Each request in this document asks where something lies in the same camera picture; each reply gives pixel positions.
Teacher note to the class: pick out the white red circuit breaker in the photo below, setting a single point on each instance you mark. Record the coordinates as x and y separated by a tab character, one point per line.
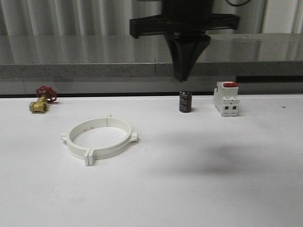
226	98

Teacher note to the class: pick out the black cylindrical capacitor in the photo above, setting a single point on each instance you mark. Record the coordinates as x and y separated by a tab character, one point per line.
185	101

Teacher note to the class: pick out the white half-ring pipe clamp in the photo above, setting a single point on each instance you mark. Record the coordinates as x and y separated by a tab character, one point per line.
89	140
114	135

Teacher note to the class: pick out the grey stone counter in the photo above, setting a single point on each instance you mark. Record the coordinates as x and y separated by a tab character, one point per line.
77	65

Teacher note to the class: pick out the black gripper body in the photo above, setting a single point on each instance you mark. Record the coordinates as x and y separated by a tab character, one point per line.
183	16

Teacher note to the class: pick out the brass valve red handle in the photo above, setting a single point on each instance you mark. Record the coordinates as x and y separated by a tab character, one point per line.
45	96

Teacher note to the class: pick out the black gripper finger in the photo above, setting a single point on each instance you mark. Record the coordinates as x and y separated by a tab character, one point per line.
192	48
175	45

